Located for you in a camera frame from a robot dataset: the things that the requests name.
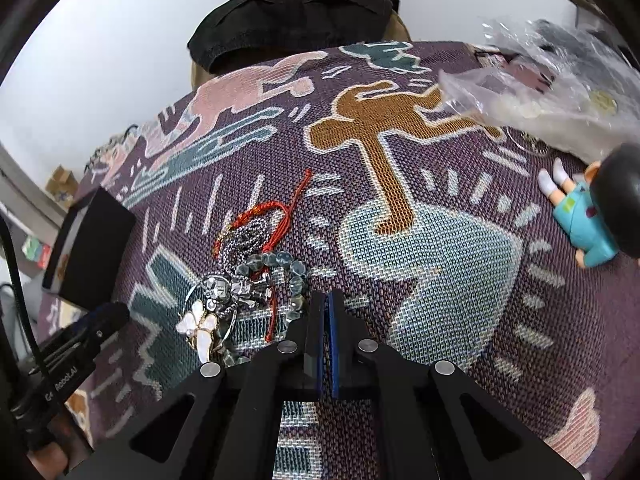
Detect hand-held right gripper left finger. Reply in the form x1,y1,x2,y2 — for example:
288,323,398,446
65,290,329,480

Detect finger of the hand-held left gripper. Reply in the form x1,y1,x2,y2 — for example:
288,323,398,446
60,302,132,350

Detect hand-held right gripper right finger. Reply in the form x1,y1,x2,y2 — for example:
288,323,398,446
329,290,585,480

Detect grey glass bead bracelet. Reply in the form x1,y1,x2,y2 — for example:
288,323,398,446
220,252,312,367

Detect black jewelry box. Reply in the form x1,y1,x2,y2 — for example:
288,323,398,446
42,187,137,307

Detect white flower pendant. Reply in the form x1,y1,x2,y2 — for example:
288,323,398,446
176,300,221,365

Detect colourful small box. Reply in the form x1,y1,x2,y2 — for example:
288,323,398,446
22,237,54,272

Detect silver astronaut charm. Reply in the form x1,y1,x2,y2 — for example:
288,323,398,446
204,274,274,312

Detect printed woven blanket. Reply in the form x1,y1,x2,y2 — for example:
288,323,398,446
37,40,640,480

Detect cardboard boxes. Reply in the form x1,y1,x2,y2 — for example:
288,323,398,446
45,165,81,211

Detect doll in teal outfit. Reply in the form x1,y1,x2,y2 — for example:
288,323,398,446
537,142,640,269

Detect clear plastic bag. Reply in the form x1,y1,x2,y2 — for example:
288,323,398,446
439,17,640,162

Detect black cable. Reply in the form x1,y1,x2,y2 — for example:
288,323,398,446
0,214,52,377

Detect silver chain necklace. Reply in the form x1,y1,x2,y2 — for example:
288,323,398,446
217,220,274,282

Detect red string bracelet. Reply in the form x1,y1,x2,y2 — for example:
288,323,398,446
212,169,314,344

